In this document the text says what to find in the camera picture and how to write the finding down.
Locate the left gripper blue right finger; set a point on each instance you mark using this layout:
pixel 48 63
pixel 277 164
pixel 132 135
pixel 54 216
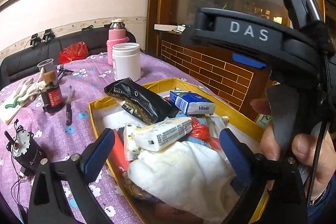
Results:
pixel 241 158

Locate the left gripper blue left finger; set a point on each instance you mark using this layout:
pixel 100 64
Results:
pixel 95 155

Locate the white towel cloth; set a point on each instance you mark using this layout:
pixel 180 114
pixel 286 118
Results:
pixel 189 177

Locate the white tissue pack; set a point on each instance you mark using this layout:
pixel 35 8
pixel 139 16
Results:
pixel 156 137

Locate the blue Vinda tissue pack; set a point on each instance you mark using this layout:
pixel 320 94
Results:
pixel 191 103

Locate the black snack pouch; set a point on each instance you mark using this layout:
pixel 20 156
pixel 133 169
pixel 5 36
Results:
pixel 143 104

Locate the pink rose tissue pack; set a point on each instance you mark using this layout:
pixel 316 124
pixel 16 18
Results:
pixel 170 214

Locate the person's right hand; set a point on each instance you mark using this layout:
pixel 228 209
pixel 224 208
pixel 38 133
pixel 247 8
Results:
pixel 303 147

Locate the purple floral tablecloth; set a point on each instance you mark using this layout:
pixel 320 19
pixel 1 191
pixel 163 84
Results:
pixel 60 141

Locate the black cylindrical motor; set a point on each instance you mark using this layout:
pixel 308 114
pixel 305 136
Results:
pixel 25 150

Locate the wooden brick-pattern counter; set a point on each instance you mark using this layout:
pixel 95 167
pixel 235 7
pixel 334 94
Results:
pixel 237 84

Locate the dark bottle red label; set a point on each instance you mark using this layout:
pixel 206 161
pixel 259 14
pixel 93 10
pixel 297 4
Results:
pixel 51 93

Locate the white work gloves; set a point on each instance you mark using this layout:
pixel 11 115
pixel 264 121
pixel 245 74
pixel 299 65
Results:
pixel 26 91

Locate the clear plastic cup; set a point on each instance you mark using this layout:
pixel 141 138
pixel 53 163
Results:
pixel 45 67

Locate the white flat box under gloves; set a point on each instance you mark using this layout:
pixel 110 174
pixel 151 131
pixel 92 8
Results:
pixel 7 114

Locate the white plastic jar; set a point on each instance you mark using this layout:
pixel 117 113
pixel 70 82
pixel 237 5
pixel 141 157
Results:
pixel 126 61

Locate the red plastic bag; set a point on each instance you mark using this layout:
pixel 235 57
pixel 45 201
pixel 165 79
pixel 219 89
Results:
pixel 74 52

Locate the pink sleeved thermos bottle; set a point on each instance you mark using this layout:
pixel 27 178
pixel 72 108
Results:
pixel 116 35

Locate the white box on counter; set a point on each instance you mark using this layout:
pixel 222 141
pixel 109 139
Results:
pixel 166 28

